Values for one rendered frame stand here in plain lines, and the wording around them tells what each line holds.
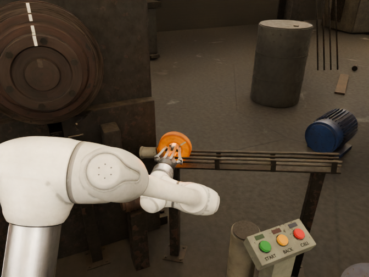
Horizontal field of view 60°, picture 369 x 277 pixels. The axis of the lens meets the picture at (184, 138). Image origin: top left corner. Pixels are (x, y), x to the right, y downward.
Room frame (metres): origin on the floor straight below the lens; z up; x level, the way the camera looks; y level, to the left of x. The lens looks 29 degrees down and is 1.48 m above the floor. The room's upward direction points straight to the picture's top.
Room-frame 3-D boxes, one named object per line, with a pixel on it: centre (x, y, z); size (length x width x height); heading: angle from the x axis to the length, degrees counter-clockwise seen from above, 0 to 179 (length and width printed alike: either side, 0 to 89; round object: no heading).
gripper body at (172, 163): (1.12, 0.07, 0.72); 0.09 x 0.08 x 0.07; 169
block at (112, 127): (1.33, 0.35, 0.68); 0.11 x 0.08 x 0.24; 24
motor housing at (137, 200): (1.23, 0.21, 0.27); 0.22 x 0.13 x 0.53; 114
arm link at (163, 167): (1.05, 0.09, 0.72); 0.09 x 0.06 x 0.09; 79
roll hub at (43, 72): (1.13, 0.52, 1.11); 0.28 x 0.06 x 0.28; 114
